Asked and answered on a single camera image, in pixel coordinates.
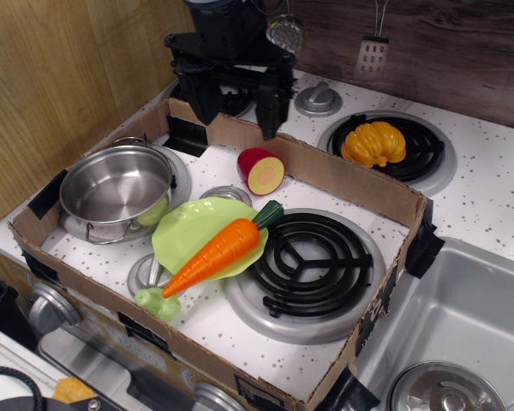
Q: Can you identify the front right black burner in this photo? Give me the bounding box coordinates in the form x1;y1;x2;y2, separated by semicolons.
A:
224;209;386;345

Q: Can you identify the black braided cable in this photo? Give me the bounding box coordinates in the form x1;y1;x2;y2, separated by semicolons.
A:
0;365;44;411

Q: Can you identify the small green toy piece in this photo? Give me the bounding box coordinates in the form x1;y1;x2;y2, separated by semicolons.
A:
134;288;181;323

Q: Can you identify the silver stove top knob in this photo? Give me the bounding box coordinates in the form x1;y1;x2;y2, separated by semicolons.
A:
295;81;343;117

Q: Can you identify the orange toy carrot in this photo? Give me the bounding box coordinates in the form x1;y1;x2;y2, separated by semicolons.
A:
162;200;284;299

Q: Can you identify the back right black burner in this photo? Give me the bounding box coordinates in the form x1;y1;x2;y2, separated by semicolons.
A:
317;110;457;198

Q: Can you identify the grey toy sink basin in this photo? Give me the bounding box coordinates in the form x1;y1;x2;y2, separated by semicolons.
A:
356;238;514;410

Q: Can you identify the silver front left knob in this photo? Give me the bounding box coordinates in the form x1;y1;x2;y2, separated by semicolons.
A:
28;283;82;335

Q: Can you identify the silver sink drain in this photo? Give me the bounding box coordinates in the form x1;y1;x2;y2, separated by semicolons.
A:
386;361;506;411

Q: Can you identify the orange object bottom left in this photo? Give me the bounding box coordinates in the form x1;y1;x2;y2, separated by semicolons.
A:
51;378;95;404

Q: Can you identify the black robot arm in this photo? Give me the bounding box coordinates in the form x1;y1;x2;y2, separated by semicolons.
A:
164;1;296;140

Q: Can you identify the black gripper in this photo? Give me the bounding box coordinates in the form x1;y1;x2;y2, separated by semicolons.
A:
164;32;296;140

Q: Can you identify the hanging metal spatula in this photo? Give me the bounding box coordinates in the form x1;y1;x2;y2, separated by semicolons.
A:
354;1;390;82

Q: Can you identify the silver front right knob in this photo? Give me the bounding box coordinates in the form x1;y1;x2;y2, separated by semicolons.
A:
191;382;245;411

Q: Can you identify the hanging slotted metal spoon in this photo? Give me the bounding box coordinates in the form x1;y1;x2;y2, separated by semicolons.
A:
266;1;307;54

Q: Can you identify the light green plastic plate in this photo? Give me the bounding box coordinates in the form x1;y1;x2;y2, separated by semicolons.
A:
152;197;266;281

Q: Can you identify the yellow toy pumpkin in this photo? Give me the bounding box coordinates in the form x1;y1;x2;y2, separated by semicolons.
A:
341;122;407;168

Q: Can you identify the stainless steel pot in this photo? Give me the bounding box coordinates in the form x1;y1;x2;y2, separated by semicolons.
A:
59;143;174;245

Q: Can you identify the red halved toy fruit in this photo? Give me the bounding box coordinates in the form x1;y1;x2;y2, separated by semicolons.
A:
237;147;285;196

